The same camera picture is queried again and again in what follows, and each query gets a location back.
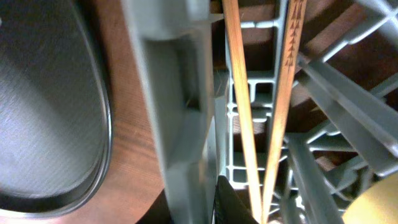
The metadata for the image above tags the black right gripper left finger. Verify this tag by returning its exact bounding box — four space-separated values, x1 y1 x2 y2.
136 190 171 224

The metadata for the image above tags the grey dishwasher rack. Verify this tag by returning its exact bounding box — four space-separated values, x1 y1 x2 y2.
122 0 397 223

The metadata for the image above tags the round black serving tray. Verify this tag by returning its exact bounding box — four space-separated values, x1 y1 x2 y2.
1 1 112 219

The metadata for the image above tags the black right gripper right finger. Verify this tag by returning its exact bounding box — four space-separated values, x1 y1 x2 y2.
214 175 258 224

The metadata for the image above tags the yellow bowl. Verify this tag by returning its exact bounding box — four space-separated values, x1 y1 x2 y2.
343 173 397 224

